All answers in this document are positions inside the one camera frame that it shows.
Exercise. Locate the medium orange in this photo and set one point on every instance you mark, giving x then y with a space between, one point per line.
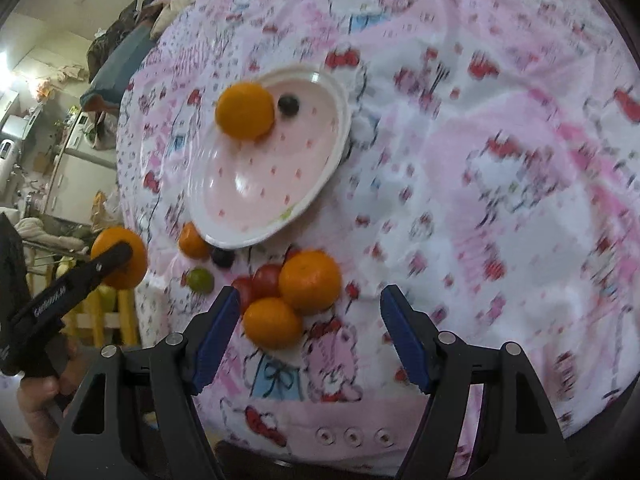
310 280

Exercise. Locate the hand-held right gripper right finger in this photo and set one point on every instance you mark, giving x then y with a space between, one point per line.
405 345

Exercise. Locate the green grape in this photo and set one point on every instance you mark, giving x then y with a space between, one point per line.
200 279

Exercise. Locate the white refrigerator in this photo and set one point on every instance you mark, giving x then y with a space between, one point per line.
75 150

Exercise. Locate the pink cartoon printed blanket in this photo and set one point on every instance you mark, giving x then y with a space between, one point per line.
475 185

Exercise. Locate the white pink-dotted plate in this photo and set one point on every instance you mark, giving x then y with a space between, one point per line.
280 175

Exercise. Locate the large orange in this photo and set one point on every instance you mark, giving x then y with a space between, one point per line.
127 272
245 111

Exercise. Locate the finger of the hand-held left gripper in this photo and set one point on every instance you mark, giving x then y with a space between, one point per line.
75 287

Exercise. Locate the yellow wooden rack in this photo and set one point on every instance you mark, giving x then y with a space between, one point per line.
112 315

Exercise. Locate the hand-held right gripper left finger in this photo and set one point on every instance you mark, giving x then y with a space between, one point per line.
220 340

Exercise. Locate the person's left hand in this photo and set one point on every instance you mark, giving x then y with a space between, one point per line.
37 400

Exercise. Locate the small mandarin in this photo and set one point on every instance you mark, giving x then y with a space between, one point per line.
272 322
192 242

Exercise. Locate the cream pillow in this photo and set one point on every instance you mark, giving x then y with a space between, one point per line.
187 2

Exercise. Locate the dark cloth pile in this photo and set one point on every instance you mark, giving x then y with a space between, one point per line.
120 35

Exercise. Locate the teal cushion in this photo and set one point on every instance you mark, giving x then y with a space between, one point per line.
112 72

